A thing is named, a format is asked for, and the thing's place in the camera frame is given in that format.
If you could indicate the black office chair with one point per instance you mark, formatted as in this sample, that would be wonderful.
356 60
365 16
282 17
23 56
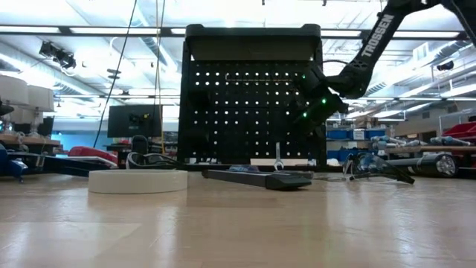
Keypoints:
139 143

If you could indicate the red plastic tool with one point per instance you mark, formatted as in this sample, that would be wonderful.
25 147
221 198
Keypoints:
93 152

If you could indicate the black eyeglasses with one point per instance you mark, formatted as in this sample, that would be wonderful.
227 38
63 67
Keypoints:
372 165

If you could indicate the silver black spirit level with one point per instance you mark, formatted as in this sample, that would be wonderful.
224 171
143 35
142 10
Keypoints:
260 179

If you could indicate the black flashlight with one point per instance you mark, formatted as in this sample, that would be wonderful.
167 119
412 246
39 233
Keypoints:
435 165

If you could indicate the blue bin shelf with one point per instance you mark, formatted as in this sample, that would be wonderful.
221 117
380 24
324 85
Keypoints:
357 134

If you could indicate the white lamp shade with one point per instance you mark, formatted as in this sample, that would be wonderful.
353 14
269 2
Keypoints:
41 98
15 91

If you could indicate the black aluminium table frame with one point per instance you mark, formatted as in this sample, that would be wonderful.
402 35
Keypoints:
223 167

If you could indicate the white tape roll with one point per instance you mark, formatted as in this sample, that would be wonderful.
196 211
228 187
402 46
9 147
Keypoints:
137 181

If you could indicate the black ceiling fixture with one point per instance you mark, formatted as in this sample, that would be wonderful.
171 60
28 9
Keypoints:
445 66
57 55

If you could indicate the wooden workbench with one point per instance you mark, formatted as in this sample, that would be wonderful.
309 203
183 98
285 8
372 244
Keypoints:
29 140
427 149

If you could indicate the black pegboard tool cart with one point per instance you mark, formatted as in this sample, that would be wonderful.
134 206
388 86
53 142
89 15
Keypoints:
241 119

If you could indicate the black monitor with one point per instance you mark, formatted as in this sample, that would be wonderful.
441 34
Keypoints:
126 119

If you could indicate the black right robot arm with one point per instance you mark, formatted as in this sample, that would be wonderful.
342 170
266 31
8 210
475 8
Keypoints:
375 41

